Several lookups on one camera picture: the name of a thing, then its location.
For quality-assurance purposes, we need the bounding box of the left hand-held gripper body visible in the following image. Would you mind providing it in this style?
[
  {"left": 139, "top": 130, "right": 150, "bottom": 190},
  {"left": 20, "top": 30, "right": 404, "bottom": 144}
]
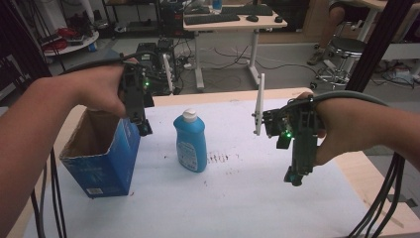
[{"left": 118, "top": 54, "right": 175, "bottom": 125}]

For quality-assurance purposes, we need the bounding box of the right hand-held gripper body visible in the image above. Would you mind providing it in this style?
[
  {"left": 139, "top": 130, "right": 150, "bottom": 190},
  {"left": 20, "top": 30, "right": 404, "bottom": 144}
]
[{"left": 252, "top": 72, "right": 326, "bottom": 177}]

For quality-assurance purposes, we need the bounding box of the blue bottle with white cap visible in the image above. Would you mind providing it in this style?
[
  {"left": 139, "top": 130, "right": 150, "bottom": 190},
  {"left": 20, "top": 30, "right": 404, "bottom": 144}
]
[{"left": 172, "top": 108, "right": 208, "bottom": 174}]

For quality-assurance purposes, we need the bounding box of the blue cardboard box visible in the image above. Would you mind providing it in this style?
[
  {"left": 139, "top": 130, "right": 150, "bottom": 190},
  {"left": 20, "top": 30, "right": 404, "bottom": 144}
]
[{"left": 58, "top": 108, "right": 142, "bottom": 199}]

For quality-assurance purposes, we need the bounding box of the person's left hand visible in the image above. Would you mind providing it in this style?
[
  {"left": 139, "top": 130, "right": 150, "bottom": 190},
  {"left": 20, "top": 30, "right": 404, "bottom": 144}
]
[{"left": 70, "top": 58, "right": 140, "bottom": 119}]

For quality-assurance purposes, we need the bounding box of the person's right hand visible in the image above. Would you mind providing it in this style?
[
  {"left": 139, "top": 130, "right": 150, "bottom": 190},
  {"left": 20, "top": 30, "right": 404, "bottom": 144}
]
[{"left": 295, "top": 92, "right": 368, "bottom": 167}]

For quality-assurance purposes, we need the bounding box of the black computer tower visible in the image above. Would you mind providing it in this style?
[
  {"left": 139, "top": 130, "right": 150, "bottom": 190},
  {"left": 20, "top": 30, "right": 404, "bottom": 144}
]
[
  {"left": 155, "top": 38, "right": 182, "bottom": 96},
  {"left": 136, "top": 42, "right": 158, "bottom": 64}
]

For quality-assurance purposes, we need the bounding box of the white table mat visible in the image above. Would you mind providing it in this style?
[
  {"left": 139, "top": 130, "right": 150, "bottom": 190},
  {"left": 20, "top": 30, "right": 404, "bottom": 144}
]
[{"left": 24, "top": 97, "right": 377, "bottom": 238}]

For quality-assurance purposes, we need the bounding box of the round white table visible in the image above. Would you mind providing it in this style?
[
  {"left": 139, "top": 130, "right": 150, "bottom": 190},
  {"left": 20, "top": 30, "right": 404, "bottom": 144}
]
[{"left": 42, "top": 29, "right": 100, "bottom": 58}]

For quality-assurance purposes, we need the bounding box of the black computer case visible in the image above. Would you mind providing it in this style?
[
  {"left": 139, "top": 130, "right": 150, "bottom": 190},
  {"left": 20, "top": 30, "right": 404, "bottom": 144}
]
[{"left": 159, "top": 2, "right": 186, "bottom": 39}]

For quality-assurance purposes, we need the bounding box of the black round stool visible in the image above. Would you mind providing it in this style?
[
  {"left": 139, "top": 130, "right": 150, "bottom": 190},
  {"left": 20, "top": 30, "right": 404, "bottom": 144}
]
[{"left": 315, "top": 20, "right": 368, "bottom": 91}]

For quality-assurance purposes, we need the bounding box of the black keyboard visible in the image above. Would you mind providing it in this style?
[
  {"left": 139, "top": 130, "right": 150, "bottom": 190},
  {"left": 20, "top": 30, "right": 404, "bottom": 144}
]
[
  {"left": 183, "top": 13, "right": 242, "bottom": 26},
  {"left": 220, "top": 4, "right": 274, "bottom": 17}
]

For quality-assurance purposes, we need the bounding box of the wooden desk with white legs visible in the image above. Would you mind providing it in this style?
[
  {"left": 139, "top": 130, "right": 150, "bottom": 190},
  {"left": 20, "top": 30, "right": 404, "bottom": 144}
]
[{"left": 182, "top": 3, "right": 288, "bottom": 93}]

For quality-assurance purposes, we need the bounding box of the dark curtain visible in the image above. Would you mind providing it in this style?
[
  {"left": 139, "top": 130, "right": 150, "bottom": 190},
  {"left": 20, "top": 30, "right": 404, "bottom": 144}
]
[{"left": 0, "top": 0, "right": 53, "bottom": 98}]

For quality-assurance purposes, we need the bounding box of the right hand-held gripper cable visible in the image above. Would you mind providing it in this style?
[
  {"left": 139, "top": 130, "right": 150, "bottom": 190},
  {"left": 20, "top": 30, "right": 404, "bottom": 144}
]
[{"left": 288, "top": 89, "right": 390, "bottom": 110}]

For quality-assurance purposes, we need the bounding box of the black floor cable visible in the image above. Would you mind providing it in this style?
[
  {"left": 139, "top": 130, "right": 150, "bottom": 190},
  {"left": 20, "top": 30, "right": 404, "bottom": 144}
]
[{"left": 211, "top": 45, "right": 319, "bottom": 77}]

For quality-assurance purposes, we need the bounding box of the red cable coil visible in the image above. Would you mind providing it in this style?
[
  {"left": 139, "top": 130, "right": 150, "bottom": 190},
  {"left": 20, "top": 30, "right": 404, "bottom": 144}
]
[{"left": 52, "top": 27, "right": 80, "bottom": 52}]

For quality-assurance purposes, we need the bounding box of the bundle of black cables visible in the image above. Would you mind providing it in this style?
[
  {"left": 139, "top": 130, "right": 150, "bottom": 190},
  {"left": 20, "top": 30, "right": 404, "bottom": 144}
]
[{"left": 346, "top": 152, "right": 407, "bottom": 238}]

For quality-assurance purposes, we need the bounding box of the black hanging cable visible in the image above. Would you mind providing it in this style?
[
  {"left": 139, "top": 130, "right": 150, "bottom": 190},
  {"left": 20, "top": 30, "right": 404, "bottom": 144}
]
[{"left": 49, "top": 147, "right": 68, "bottom": 238}]

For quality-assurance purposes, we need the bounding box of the black frame post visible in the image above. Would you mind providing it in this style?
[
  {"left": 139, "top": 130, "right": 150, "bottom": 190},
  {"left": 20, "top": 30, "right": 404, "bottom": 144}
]
[{"left": 345, "top": 0, "right": 416, "bottom": 93}]

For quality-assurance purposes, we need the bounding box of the grey hanging cable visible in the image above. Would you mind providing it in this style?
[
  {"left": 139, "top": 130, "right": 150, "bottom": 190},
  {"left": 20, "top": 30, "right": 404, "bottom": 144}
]
[{"left": 30, "top": 165, "right": 48, "bottom": 238}]

